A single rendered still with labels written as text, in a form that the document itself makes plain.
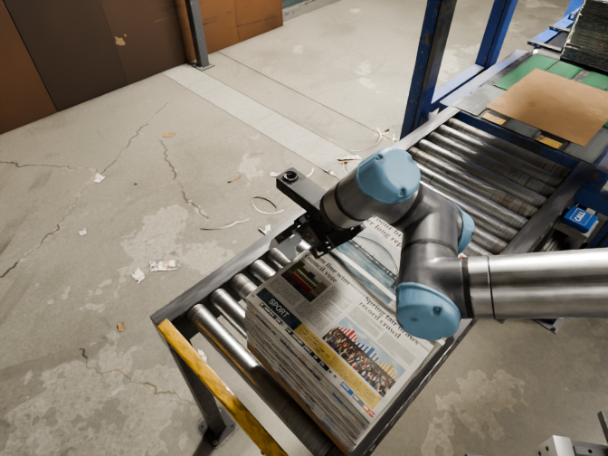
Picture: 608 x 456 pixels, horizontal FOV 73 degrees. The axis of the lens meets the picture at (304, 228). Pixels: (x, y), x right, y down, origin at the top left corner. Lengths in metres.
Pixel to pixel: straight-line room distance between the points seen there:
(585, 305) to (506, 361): 1.51
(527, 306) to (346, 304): 0.32
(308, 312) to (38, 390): 1.53
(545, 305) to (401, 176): 0.22
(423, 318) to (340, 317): 0.24
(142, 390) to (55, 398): 0.34
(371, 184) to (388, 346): 0.29
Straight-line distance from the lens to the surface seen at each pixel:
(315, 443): 0.89
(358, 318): 0.72
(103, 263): 2.34
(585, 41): 2.35
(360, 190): 0.57
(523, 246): 1.28
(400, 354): 0.71
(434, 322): 0.51
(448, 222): 0.59
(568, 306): 0.52
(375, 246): 0.81
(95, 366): 2.02
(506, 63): 2.23
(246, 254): 1.12
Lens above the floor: 1.66
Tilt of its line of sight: 47 degrees down
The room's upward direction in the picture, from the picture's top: straight up
